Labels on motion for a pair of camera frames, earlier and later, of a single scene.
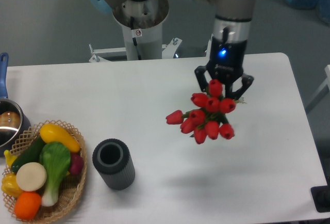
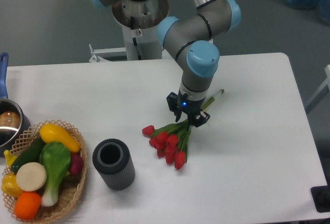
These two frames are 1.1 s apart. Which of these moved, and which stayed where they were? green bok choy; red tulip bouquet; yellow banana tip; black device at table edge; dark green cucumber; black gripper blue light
Moved: black gripper blue light; red tulip bouquet
Stayed: yellow banana tip; black device at table edge; dark green cucumber; green bok choy
